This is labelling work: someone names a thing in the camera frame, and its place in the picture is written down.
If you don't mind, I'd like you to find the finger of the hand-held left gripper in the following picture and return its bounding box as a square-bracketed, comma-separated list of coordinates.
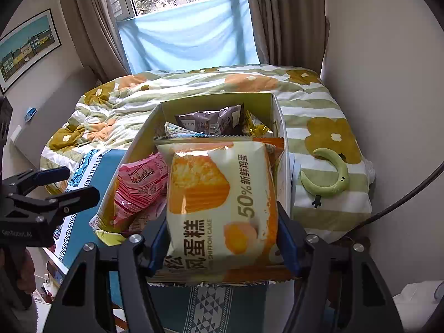
[7, 186, 101, 216]
[2, 166, 71, 195]

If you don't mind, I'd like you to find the framed houses picture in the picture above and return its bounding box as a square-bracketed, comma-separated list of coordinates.
[0, 9, 62, 94]

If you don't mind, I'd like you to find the green crescent plush toy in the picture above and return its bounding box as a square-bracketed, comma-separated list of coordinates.
[300, 147, 348, 202]

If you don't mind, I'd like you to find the beige curtain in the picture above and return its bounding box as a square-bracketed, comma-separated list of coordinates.
[244, 0, 330, 73]
[69, 0, 130, 80]

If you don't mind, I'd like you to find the dark brown snack packet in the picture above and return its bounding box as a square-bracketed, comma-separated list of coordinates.
[174, 103, 244, 136]

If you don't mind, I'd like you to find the white plastic bag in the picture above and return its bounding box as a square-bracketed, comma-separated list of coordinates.
[392, 279, 444, 333]

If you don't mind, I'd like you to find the green cardboard box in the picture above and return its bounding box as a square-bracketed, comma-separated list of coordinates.
[91, 92, 295, 285]

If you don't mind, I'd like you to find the floral striped blanket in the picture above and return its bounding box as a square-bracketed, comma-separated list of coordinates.
[40, 63, 373, 243]

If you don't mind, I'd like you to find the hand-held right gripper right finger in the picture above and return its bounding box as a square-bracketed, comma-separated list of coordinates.
[276, 203, 405, 333]

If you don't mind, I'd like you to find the orange white cake packet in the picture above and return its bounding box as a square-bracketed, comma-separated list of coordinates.
[154, 135, 295, 287]

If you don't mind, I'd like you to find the black cable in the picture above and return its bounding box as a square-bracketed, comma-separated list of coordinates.
[343, 165, 444, 243]

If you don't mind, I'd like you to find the light blue window cloth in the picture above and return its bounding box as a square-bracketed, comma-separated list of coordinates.
[118, 0, 259, 75]

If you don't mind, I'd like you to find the pink striped snack packet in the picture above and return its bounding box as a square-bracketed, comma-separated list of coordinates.
[113, 152, 170, 228]

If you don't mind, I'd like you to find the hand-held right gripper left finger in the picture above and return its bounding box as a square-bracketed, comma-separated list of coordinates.
[43, 210, 169, 333]

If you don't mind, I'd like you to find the golden yellow snack packet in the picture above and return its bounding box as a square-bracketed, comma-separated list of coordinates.
[243, 109, 274, 138]

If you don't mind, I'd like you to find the person's left hand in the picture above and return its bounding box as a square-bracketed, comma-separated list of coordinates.
[20, 250, 37, 301]

